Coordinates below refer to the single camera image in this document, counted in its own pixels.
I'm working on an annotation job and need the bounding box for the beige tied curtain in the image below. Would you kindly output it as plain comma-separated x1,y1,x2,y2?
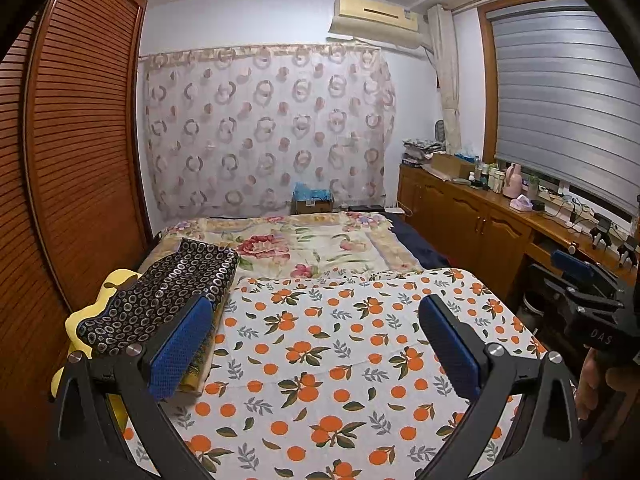
425,4,461,156

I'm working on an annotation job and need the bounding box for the person's right forearm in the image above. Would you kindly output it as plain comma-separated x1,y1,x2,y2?
580,400,640,461

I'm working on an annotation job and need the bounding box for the wall air conditioner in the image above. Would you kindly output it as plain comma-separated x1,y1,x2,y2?
327,0,426,51

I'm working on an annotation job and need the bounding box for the floral beige blanket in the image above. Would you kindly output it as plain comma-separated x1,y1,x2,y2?
137,210,426,281

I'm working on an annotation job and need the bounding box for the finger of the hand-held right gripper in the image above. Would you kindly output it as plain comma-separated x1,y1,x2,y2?
529,262,626,321
551,249,626,293

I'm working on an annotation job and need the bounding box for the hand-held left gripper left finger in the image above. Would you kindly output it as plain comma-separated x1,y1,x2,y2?
47,294,216,480

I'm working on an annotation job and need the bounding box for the white power strip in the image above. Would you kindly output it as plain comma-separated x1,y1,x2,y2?
537,192,601,233

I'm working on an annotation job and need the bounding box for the long wooden cabinet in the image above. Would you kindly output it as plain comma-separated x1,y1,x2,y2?
397,162,640,301

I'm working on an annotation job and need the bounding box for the circle patterned sheer curtain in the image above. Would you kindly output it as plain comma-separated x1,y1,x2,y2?
139,42,398,223

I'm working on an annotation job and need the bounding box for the grey window blind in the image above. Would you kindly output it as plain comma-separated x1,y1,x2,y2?
487,0,640,216

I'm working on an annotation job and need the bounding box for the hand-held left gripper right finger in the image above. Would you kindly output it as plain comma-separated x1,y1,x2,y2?
417,294,583,480

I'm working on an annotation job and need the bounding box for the orange fruit print sheet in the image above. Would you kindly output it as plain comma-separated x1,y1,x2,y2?
120,267,581,480

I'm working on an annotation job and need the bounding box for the wooden window frame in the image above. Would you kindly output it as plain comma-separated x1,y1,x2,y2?
475,0,640,238

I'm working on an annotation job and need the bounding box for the open cardboard box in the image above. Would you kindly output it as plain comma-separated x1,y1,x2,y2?
430,152,476,178

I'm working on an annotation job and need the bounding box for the small black gadget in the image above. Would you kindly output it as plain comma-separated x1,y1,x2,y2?
590,215,615,251
616,237,640,268

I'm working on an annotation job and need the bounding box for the yellow plush toy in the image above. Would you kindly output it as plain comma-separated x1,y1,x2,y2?
50,269,146,433

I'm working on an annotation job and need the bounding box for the person's right hand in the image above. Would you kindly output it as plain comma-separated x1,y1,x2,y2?
575,347,640,428

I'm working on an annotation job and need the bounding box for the stack of folded clothes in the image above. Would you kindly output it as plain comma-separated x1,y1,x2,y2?
401,137,446,166

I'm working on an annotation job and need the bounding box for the dark blue patterned satin top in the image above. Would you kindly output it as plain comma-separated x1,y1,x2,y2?
75,237,240,358

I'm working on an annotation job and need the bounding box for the group of small bottles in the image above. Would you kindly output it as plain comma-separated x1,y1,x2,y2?
467,157,508,193

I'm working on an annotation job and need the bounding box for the navy bed sheet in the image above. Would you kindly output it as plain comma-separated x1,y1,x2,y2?
385,212,451,271

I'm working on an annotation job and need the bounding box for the small brown cardboard box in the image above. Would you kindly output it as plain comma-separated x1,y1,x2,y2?
295,197,335,216

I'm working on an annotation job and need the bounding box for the wooden headboard panel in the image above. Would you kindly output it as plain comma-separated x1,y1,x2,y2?
0,0,153,461

